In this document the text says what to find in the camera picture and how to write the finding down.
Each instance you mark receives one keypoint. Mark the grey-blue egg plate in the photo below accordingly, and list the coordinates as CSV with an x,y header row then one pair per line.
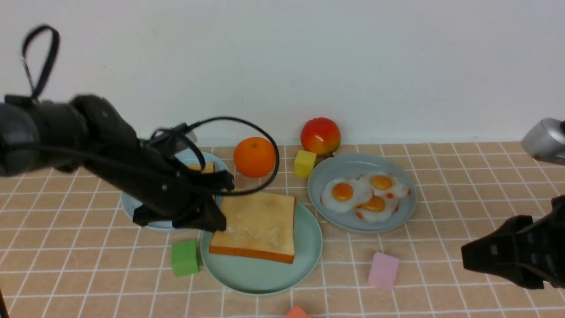
x,y
352,165

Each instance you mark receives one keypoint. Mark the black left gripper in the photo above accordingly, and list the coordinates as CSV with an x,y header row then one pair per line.
x,y
168,190

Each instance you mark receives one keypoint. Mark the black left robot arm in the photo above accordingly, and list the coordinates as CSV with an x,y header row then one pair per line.
x,y
88,132

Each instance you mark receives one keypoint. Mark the green centre plate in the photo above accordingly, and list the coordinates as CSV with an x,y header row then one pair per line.
x,y
253,276

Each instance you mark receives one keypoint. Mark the orange fruit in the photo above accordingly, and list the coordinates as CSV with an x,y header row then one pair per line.
x,y
254,157

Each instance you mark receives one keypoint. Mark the pink cube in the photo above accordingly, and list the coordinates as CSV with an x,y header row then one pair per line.
x,y
383,272

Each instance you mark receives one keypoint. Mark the red-orange cube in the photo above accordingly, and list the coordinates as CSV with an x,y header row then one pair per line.
x,y
297,312

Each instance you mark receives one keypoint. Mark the toast slice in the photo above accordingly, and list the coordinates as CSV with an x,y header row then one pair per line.
x,y
208,168
260,225

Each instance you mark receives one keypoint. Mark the green cube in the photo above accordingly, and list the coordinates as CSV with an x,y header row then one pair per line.
x,y
184,258

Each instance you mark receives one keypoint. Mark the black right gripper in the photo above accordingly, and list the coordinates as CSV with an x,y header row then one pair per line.
x,y
528,253

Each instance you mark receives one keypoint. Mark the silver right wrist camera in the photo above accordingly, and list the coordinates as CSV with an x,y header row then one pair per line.
x,y
545,142

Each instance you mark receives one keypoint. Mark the light blue left plate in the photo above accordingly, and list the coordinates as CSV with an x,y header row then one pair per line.
x,y
187,157

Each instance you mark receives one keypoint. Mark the fried egg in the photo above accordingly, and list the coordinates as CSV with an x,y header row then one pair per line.
x,y
377,209
342,195
385,185

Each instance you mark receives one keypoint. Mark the red yellow apple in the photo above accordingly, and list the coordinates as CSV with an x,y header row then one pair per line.
x,y
321,136

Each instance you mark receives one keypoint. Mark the yellow cube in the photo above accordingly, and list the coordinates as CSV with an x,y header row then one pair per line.
x,y
304,163

